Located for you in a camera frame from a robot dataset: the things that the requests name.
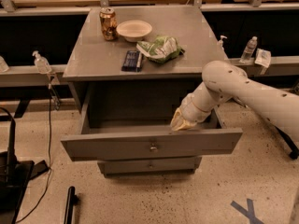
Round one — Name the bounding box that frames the white paper packet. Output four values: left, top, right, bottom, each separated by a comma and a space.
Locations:
254, 49, 271, 68

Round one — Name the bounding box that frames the black stand base left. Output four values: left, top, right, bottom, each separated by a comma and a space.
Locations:
0, 107, 50, 224

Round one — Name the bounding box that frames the black bar on floor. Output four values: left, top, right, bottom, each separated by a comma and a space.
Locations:
64, 186, 78, 224

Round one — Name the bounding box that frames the green chip bag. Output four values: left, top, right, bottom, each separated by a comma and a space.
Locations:
136, 35, 185, 63

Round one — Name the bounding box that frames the small white pump bottle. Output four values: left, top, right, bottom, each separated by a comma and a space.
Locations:
218, 35, 228, 50

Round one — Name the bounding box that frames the clear sanitizer pump bottle left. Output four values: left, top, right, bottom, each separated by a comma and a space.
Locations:
33, 50, 51, 74

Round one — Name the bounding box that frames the clear plastic water bottle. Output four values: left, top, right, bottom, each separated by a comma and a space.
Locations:
240, 36, 257, 63

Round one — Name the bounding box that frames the grey drawer cabinet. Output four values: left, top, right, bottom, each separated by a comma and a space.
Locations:
62, 5, 235, 178

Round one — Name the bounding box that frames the grey bottom drawer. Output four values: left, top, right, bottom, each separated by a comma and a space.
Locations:
98, 156, 202, 175

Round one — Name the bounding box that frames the dark blue snack bar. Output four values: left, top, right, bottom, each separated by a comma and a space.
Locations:
121, 50, 142, 72

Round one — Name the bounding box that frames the clear bottle far left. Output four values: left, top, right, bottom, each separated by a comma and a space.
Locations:
0, 56, 9, 73

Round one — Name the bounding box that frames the grey metal rail shelf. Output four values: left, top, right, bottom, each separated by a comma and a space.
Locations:
0, 56, 299, 88

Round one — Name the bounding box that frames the gold soda can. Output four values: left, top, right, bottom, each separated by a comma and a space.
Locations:
99, 7, 118, 40

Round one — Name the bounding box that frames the grey top drawer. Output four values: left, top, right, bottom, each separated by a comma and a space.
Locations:
60, 83, 244, 162

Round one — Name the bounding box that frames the black wheeled stand leg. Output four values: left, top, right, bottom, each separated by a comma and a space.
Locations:
277, 128, 299, 160

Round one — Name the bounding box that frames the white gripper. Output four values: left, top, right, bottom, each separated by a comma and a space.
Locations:
170, 82, 231, 131

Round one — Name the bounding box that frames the black cable on floor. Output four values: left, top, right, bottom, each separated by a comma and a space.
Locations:
15, 83, 54, 224

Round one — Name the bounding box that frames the white paper bowl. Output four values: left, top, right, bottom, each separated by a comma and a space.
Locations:
117, 20, 152, 42

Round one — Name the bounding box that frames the grey drawer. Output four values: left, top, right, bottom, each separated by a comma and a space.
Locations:
98, 156, 202, 175
60, 83, 244, 162

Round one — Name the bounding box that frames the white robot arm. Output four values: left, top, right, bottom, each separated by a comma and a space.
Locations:
167, 62, 298, 224

